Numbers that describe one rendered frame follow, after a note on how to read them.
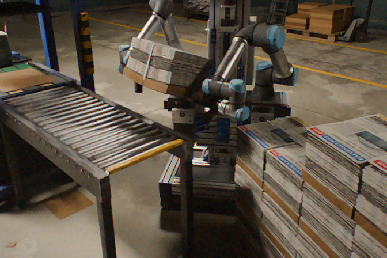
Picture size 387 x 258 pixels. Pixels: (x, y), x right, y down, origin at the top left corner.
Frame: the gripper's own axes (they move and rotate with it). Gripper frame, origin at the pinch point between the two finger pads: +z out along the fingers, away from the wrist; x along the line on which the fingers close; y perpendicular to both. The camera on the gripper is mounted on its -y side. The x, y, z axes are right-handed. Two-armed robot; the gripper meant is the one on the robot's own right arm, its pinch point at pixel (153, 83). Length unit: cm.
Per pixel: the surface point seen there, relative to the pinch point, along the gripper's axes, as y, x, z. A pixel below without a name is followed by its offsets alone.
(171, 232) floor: -91, 30, 20
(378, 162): 5, -18, 140
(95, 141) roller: -34, -39, 15
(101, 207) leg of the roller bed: -53, -50, 47
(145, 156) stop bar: -29, -34, 48
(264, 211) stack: -43, 18, 86
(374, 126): 14, 6, 127
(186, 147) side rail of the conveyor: -24, -7, 48
